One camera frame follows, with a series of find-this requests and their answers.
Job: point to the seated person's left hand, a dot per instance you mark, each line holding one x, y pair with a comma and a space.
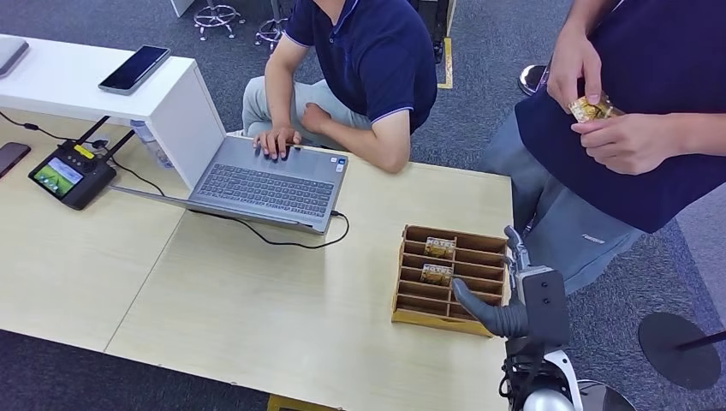
313, 118

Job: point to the standing person's left hand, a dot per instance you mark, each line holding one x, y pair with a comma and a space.
635, 142

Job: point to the standing person's right hand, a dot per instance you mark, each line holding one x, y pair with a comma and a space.
573, 65

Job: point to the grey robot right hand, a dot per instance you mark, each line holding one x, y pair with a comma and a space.
499, 320

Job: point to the seated person's right hand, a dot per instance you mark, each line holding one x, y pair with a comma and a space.
277, 140

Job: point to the stack of gold key cards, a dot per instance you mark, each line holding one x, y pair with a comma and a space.
590, 109

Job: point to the wooden slotted card holder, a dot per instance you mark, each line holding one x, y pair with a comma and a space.
482, 261

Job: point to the standing person's right forearm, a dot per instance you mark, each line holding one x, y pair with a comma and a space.
584, 17

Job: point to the seated person's left forearm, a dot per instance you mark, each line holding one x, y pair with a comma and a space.
368, 142

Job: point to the standing person's left forearm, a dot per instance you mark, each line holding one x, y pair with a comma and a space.
703, 133

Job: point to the seated person's right forearm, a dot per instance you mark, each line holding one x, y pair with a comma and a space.
279, 91

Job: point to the standing person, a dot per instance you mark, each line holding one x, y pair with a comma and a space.
652, 187

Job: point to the gold hotel key card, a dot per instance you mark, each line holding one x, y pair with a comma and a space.
440, 248
437, 275

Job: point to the seated person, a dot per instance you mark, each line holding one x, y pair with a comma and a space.
368, 51

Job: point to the small chrome round base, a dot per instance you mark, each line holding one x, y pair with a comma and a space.
532, 78

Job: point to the grey open laptop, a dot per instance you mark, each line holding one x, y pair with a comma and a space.
266, 187

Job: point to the chrome stool base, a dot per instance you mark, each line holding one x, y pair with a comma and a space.
271, 31
217, 16

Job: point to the clear plastic water bottle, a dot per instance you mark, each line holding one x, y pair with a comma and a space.
152, 144

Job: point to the yellow floor tape strip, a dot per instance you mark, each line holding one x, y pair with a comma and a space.
289, 404
446, 62

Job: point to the large chrome round base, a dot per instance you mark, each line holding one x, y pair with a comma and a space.
607, 397

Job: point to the dark cabinet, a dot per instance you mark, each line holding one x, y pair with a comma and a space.
434, 22

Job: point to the black smartphone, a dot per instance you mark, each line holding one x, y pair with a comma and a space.
134, 69

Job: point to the white furniture corner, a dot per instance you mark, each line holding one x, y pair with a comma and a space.
180, 5

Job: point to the black round stanchion base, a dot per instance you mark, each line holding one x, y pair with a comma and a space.
675, 357

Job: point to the black remote controller with screen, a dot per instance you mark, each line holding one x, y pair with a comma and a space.
74, 181

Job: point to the white desk shelf riser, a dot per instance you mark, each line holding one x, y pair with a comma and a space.
68, 79

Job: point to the dark red smartphone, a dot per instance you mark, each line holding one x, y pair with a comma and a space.
10, 157

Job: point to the grey closed tablet device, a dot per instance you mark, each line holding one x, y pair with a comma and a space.
10, 54

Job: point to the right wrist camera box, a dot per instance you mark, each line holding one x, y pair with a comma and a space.
544, 300

